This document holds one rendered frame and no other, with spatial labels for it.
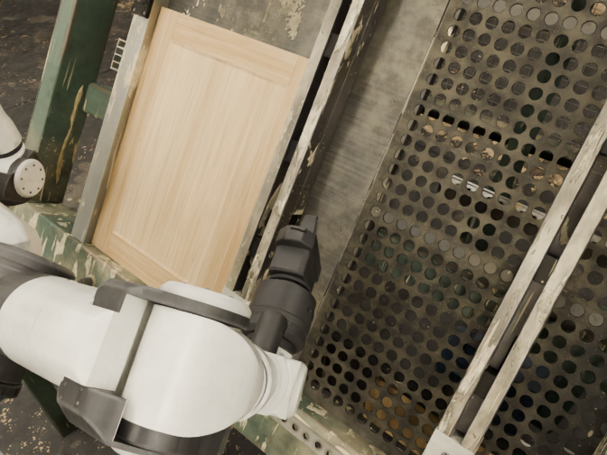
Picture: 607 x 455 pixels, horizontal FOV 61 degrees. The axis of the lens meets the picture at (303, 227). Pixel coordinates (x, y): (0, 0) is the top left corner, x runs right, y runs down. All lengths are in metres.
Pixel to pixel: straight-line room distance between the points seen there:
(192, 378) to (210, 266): 0.69
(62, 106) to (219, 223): 0.58
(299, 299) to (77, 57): 0.95
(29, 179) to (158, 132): 0.27
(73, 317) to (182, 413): 0.12
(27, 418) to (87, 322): 1.79
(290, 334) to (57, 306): 0.30
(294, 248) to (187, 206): 0.44
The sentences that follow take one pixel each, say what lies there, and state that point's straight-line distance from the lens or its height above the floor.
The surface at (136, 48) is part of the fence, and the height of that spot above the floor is 1.28.
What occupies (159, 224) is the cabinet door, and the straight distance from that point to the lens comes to 1.17.
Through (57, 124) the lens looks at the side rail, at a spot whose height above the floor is 1.06.
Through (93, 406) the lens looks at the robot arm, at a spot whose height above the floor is 1.42.
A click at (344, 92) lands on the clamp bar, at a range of 0.92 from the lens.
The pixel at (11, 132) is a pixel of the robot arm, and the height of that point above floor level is 1.22.
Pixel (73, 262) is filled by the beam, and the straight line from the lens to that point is 1.34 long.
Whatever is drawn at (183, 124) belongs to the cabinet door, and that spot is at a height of 1.18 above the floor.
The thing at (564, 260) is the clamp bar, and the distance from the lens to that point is 0.76.
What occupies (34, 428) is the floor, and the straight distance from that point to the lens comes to 2.18.
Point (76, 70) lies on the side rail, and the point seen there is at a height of 1.17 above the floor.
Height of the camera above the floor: 1.77
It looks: 43 degrees down
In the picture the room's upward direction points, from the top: straight up
